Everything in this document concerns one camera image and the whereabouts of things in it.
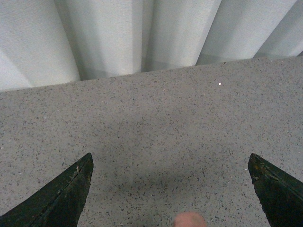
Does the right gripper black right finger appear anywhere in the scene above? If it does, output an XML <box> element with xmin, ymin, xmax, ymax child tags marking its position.
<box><xmin>248</xmin><ymin>153</ymin><xmax>303</xmax><ymax>227</ymax></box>

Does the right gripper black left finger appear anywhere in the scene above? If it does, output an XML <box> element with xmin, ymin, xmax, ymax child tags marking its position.
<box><xmin>0</xmin><ymin>153</ymin><xmax>93</xmax><ymax>227</ymax></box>

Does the pink fingertip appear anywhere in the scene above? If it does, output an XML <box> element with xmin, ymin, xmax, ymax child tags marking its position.
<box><xmin>173</xmin><ymin>212</ymin><xmax>207</xmax><ymax>227</ymax></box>

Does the white curtain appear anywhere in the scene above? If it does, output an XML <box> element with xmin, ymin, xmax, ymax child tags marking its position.
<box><xmin>0</xmin><ymin>0</ymin><xmax>303</xmax><ymax>91</ymax></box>

